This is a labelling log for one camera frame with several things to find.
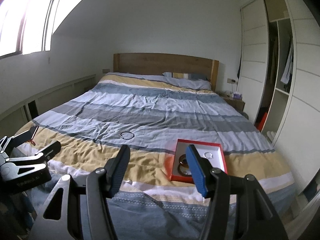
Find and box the red white jewelry box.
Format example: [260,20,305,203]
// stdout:
[165,139,228,183]

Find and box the silver bangles pair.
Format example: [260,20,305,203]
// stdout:
[203,152,213,159]

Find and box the dark bangle in box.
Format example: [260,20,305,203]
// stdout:
[177,164,191,177]

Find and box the amber tortoiseshell bangle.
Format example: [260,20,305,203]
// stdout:
[178,154,188,167]

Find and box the thin silver bangle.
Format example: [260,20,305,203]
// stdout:
[119,131,135,140]

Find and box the orange object in wardrobe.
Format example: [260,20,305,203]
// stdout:
[255,112,267,131]

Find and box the wooden nightstand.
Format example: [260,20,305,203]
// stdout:
[219,94,245,112]

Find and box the striped duvet cover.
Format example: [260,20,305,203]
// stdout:
[20,73,296,239]

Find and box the purple tissue box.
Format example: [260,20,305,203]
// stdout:
[233,93,242,100]

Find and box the grey blue pillow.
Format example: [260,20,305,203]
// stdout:
[162,72,211,90]

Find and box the white wardrobe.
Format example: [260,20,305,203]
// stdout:
[238,0,319,192]

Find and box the window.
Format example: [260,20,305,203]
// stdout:
[1,0,59,59]

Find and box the wooden headboard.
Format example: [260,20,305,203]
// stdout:
[113,53,219,91]

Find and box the hanging shirt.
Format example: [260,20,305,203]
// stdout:
[280,42,293,85]

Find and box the low white wall cabinet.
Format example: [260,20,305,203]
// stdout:
[1,75,95,133]

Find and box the wall power socket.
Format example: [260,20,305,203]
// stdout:
[227,79,236,84]

